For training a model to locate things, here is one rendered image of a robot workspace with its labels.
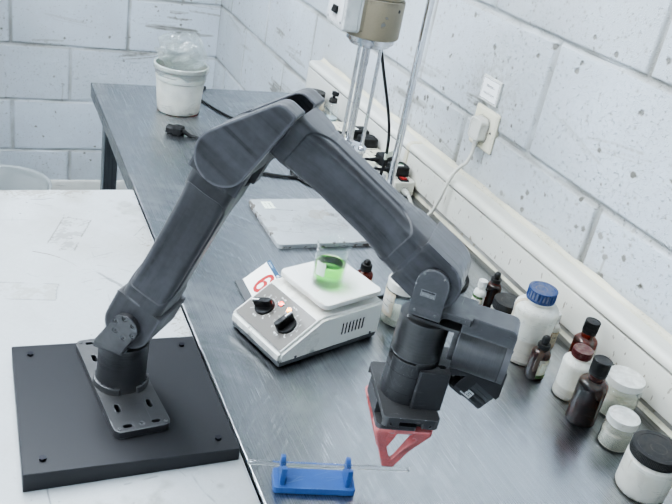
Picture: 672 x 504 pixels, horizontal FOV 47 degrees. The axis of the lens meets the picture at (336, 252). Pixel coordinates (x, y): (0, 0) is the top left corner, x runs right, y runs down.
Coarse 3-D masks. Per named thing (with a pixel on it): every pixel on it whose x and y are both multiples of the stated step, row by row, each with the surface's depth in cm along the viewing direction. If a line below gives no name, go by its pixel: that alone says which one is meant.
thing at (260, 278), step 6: (258, 270) 134; (264, 270) 133; (270, 270) 132; (252, 276) 134; (258, 276) 133; (264, 276) 132; (270, 276) 131; (252, 282) 132; (258, 282) 132; (264, 282) 131; (252, 288) 131; (258, 288) 130
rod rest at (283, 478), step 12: (276, 468) 95; (288, 468) 95; (300, 468) 96; (276, 480) 93; (288, 480) 93; (300, 480) 94; (312, 480) 94; (324, 480) 94; (336, 480) 95; (348, 480) 93; (276, 492) 92; (288, 492) 93; (300, 492) 93; (312, 492) 93; (324, 492) 93; (336, 492) 94; (348, 492) 94
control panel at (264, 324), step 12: (264, 288) 122; (276, 288) 122; (276, 300) 120; (288, 300) 119; (240, 312) 120; (252, 312) 119; (276, 312) 118; (300, 312) 117; (252, 324) 118; (264, 324) 117; (300, 324) 115; (264, 336) 116; (276, 336) 115; (288, 336) 114; (276, 348) 113
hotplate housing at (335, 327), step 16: (288, 288) 121; (304, 304) 118; (352, 304) 120; (368, 304) 121; (240, 320) 119; (320, 320) 115; (336, 320) 117; (352, 320) 120; (368, 320) 123; (256, 336) 116; (304, 336) 114; (320, 336) 117; (336, 336) 119; (352, 336) 122; (368, 336) 125; (272, 352) 114; (288, 352) 113; (304, 352) 116; (320, 352) 119
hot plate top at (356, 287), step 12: (300, 264) 125; (312, 264) 126; (288, 276) 121; (300, 276) 122; (348, 276) 124; (360, 276) 125; (300, 288) 119; (312, 288) 119; (348, 288) 121; (360, 288) 122; (372, 288) 122; (312, 300) 117; (324, 300) 116; (336, 300) 117; (348, 300) 118; (360, 300) 120
